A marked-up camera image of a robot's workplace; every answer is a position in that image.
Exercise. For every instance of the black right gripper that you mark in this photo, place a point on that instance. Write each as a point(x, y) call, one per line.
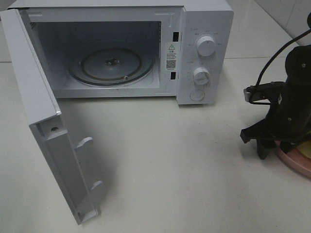
point(288, 121)

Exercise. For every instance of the pink round plate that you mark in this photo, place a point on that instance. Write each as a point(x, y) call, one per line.
point(295, 160)

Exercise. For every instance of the sandwich with lettuce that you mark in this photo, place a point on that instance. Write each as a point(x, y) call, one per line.
point(305, 149)

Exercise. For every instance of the round white door button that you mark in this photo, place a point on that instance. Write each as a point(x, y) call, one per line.
point(197, 95)

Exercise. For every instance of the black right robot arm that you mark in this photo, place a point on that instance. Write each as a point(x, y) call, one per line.
point(298, 68)

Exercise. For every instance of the upper white power knob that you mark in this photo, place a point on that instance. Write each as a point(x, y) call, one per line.
point(206, 45)

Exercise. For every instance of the white microwave oven body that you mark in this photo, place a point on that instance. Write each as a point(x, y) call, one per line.
point(69, 27)

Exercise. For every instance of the white warning sticker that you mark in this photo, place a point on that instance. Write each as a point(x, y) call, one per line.
point(171, 55)

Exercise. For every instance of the glass microwave turntable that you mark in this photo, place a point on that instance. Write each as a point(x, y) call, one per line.
point(110, 66)

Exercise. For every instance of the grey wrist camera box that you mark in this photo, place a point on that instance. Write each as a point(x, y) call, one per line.
point(267, 91)

